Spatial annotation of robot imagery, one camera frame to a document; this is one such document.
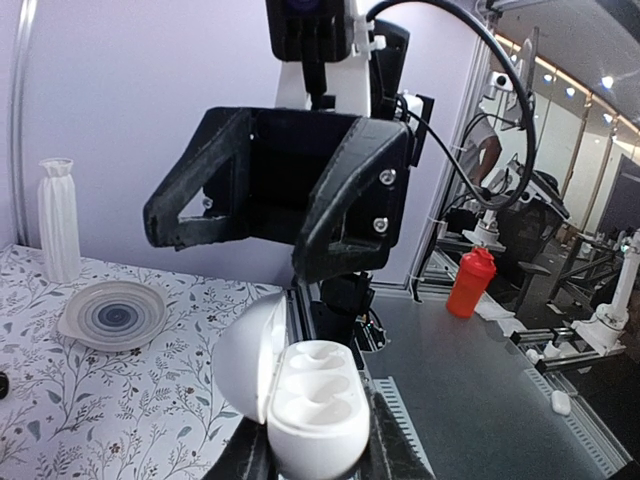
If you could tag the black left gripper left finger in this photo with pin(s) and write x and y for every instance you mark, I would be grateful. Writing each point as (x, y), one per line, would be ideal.
(247, 455)

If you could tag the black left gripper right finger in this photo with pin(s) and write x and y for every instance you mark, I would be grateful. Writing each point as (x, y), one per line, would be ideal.
(388, 454)

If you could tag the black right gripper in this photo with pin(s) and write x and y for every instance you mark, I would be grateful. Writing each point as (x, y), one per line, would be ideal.
(357, 194)

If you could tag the white earbud case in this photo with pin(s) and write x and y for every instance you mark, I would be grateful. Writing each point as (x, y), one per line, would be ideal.
(308, 394)

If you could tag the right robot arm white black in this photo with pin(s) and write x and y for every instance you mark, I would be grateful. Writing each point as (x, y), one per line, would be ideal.
(342, 298)

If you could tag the black earbud case right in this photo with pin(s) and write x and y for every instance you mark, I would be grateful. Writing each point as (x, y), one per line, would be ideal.
(4, 385)

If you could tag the red shaker bottle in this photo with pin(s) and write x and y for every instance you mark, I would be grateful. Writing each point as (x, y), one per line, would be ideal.
(476, 270)

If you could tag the person in background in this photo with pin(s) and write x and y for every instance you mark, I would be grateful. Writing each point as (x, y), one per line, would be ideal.
(481, 149)

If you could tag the white ribbed vase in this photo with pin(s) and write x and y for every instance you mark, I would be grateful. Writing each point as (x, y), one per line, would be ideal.
(58, 221)

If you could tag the metal front rail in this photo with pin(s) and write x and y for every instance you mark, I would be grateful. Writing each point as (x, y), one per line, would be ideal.
(474, 407)

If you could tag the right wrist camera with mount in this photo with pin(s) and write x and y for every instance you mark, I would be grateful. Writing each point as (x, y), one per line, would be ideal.
(325, 49)

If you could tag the right metal frame post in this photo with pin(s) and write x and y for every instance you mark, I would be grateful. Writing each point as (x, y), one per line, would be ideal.
(22, 40)

